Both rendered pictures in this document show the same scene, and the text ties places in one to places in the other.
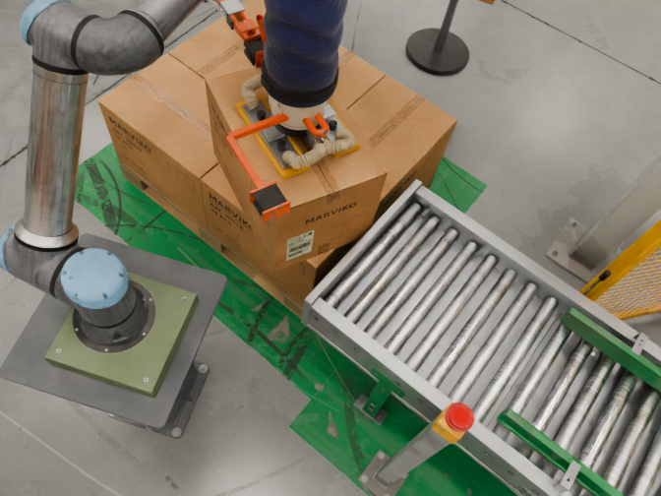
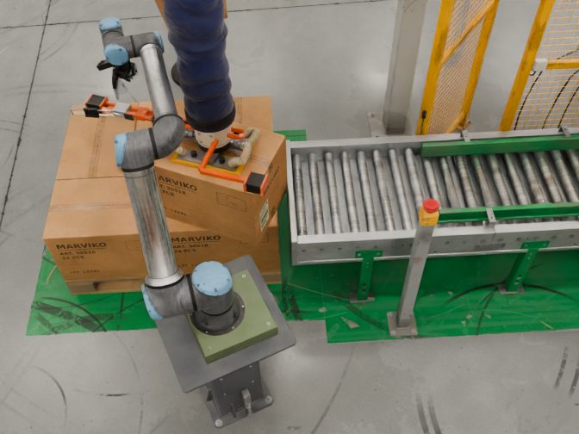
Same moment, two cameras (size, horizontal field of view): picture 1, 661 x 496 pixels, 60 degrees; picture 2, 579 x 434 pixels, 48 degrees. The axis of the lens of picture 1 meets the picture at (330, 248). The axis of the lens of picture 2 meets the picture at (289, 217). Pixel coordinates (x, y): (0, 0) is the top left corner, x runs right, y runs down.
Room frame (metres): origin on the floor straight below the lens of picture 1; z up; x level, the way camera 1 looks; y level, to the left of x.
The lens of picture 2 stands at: (-0.78, 1.00, 3.17)
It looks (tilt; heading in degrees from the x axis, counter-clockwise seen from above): 52 degrees down; 329
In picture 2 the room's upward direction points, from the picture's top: 2 degrees counter-clockwise
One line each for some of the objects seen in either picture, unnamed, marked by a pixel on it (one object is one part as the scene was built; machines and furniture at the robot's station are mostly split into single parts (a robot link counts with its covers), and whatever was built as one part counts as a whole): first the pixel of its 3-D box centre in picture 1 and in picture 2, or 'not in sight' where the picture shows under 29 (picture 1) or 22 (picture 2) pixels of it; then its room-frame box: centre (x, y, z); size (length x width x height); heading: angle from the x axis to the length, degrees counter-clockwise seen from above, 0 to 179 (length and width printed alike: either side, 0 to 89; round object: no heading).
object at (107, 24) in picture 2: not in sight; (112, 34); (1.56, 0.45, 1.52); 0.10 x 0.09 x 0.12; 164
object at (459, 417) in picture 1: (458, 417); (430, 207); (0.39, -0.39, 1.02); 0.07 x 0.07 x 0.04
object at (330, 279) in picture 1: (366, 240); (290, 191); (1.11, -0.13, 0.58); 0.70 x 0.03 x 0.06; 151
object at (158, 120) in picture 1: (281, 140); (172, 184); (1.70, 0.32, 0.34); 1.20 x 1.00 x 0.40; 61
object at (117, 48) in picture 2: not in sight; (117, 48); (1.45, 0.47, 1.53); 0.12 x 0.12 x 0.09; 74
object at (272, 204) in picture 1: (270, 202); (256, 182); (0.87, 0.19, 1.08); 0.09 x 0.08 x 0.05; 131
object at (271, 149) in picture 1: (270, 132); (208, 158); (1.20, 0.26, 0.97); 0.34 x 0.10 x 0.05; 41
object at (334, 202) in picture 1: (291, 161); (216, 176); (1.28, 0.20, 0.74); 0.60 x 0.40 x 0.40; 36
